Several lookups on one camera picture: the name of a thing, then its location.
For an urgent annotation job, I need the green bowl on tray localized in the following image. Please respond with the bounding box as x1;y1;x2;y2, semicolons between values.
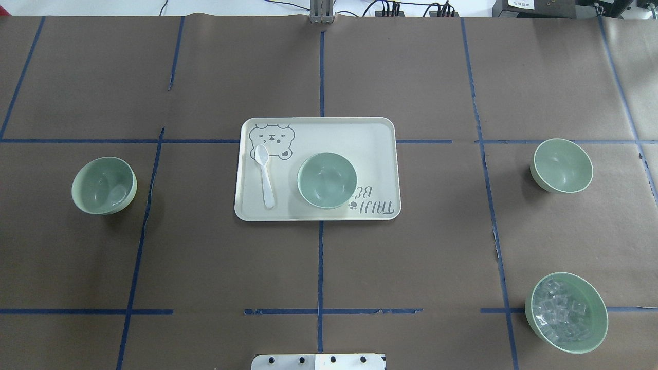
297;152;357;209

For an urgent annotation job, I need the cream bear print tray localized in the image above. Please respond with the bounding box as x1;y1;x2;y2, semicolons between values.
233;117;401;221

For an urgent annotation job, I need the white plastic spoon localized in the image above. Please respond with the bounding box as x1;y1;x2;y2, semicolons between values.
254;144;276;209

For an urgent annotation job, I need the black power strip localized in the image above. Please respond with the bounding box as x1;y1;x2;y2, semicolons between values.
367;5;438;18

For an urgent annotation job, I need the green bowl with ice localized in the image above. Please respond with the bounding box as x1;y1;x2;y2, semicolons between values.
524;272;609;354

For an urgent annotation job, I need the clear ice cubes pile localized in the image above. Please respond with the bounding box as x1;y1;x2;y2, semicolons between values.
531;278;593;345

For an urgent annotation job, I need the aluminium frame post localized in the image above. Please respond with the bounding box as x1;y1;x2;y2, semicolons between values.
309;0;335;24

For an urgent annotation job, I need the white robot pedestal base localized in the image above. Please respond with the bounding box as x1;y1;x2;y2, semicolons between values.
251;353;387;369

